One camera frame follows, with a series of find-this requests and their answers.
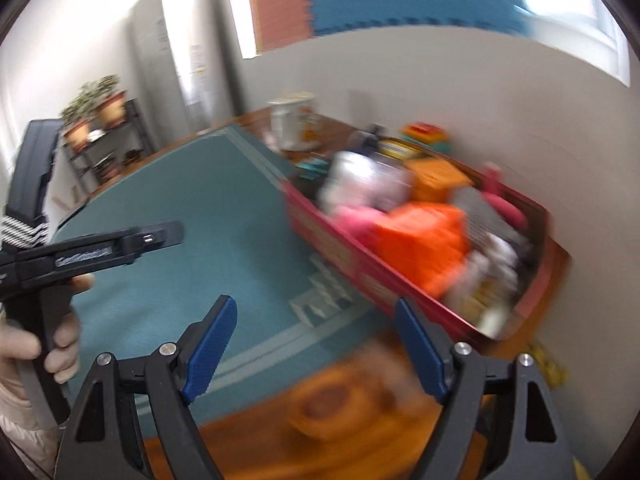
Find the orange box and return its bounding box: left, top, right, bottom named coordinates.
left=406, top=158, right=472, bottom=202

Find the green desk mat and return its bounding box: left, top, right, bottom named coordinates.
left=50, top=125, right=401, bottom=432

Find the white bin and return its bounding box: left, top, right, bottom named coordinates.
left=268, top=92, right=321, bottom=151

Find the red storage box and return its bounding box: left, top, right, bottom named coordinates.
left=282, top=135, right=552, bottom=347

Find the white refrigerator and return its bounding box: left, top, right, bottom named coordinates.
left=129, top=0, right=242, bottom=137

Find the colourful toy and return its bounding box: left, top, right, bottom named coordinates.
left=402, top=122, right=452, bottom=154

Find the person's left hand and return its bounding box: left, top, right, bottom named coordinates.
left=0, top=275, right=96, bottom=384

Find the black case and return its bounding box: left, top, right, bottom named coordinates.
left=9, top=119, right=64, bottom=222

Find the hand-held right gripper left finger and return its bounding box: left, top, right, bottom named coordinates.
left=55, top=296, right=237, bottom=480

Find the black white striped cloth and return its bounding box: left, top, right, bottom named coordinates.
left=0, top=214, right=49, bottom=249

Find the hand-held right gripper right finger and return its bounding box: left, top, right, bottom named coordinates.
left=395, top=297, right=576, bottom=480

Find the black shelf rack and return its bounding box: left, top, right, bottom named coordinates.
left=62, top=99, right=156, bottom=192

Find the red foam mat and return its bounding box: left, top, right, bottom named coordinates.
left=247, top=0, right=316, bottom=54

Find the potted plant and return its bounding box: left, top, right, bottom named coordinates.
left=59, top=99, right=94, bottom=154
left=80, top=74, right=127, bottom=129

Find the person's left forearm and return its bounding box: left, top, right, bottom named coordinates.
left=0, top=359, right=62, bottom=479

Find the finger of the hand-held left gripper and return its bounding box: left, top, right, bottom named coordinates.
left=116, top=220, right=185, bottom=257

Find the pink cloth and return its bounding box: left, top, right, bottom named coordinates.
left=331, top=204, right=389, bottom=247
left=479, top=162, right=527, bottom=232

